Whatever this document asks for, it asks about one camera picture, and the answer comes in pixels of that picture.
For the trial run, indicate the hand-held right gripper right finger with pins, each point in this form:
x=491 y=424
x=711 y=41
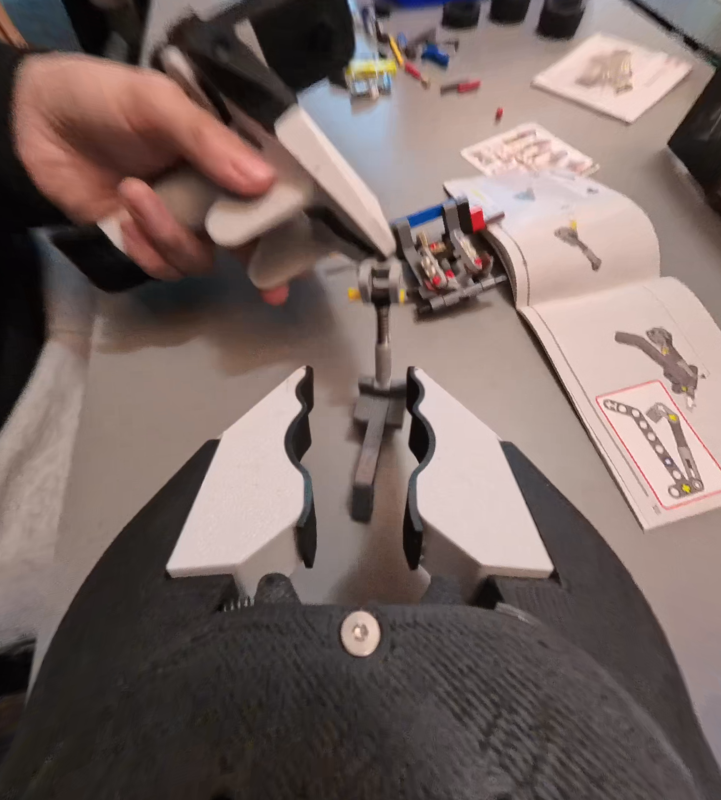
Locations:
x=479 y=500

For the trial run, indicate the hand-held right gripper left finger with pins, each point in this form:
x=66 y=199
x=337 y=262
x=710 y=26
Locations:
x=241 y=500

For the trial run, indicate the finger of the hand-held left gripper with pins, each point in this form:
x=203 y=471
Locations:
x=335 y=175

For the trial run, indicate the grey lego shock absorber assembly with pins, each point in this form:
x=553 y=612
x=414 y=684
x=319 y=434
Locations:
x=380 y=412

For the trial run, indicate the pile of loose lego pieces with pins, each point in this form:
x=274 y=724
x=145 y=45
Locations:
x=410 y=56

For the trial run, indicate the grey lego chassis assembly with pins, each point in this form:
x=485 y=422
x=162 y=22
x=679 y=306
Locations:
x=448 y=262

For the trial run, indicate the black lego tire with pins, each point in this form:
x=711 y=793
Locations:
x=560 y=17
x=509 y=9
x=460 y=12

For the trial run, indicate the lego sticker sheet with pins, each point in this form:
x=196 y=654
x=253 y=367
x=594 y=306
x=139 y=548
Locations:
x=526 y=150

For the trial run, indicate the open lego instruction booklet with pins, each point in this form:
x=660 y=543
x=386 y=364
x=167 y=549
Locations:
x=616 y=350

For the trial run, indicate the person's left hand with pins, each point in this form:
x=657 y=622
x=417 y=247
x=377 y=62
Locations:
x=98 y=125

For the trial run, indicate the light grey cloth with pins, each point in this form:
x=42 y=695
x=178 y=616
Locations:
x=10 y=500

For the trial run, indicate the closed white instruction booklet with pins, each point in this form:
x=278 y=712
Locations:
x=610 y=78

